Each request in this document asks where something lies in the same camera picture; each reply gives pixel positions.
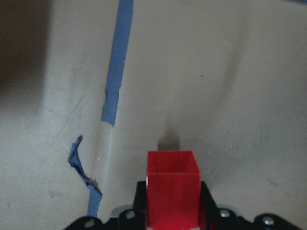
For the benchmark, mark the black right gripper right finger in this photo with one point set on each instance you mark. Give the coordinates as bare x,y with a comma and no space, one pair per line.
208,209

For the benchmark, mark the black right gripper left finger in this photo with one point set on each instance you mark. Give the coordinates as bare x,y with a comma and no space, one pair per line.
139,207

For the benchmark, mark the red toy block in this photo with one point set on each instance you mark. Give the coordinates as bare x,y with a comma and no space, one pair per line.
173,189

